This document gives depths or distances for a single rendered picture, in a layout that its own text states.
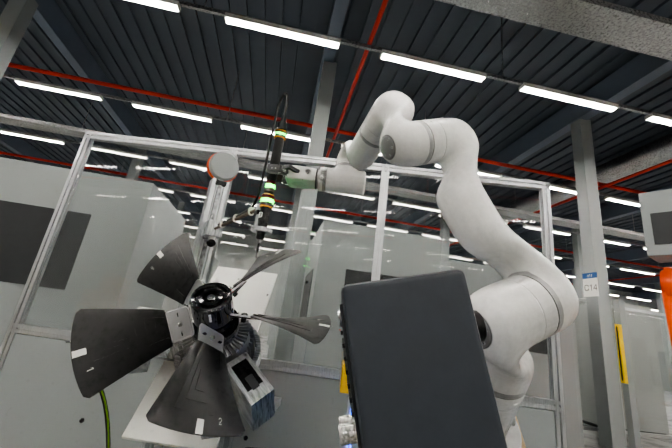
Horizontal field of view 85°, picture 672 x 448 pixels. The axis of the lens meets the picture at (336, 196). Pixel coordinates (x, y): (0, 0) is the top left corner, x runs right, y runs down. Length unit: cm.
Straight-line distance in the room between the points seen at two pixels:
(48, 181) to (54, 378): 167
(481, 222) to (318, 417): 136
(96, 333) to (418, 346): 101
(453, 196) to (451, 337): 47
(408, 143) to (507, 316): 37
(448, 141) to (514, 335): 40
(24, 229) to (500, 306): 322
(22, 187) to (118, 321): 247
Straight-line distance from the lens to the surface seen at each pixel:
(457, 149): 85
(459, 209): 77
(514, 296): 72
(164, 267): 140
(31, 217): 347
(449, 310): 34
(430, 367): 33
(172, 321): 121
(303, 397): 189
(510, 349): 72
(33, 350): 237
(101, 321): 123
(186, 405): 102
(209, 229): 177
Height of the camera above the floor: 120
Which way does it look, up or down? 19 degrees up
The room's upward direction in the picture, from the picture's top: 8 degrees clockwise
